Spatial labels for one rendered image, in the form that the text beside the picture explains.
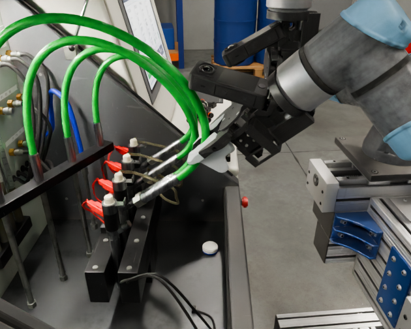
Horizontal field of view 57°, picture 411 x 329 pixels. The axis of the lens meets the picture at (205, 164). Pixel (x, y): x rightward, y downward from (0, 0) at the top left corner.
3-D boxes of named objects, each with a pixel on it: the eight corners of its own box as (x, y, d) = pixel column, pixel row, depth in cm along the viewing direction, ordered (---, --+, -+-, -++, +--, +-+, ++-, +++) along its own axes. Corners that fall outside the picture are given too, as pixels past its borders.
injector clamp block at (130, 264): (143, 327, 78) (137, 271, 70) (94, 326, 78) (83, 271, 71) (163, 224, 108) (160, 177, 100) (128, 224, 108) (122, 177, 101)
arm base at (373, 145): (404, 139, 108) (413, 106, 103) (436, 164, 95) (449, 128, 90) (352, 141, 107) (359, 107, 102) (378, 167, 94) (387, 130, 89)
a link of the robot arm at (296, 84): (296, 64, 45) (301, 36, 51) (268, 87, 48) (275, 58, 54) (336, 105, 48) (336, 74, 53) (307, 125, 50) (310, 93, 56)
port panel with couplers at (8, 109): (23, 176, 88) (-14, 36, 73) (9, 176, 88) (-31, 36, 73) (45, 151, 99) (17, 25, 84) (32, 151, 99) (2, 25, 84)
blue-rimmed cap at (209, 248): (218, 255, 96) (218, 250, 96) (201, 255, 97) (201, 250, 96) (217, 245, 100) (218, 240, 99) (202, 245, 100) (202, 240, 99)
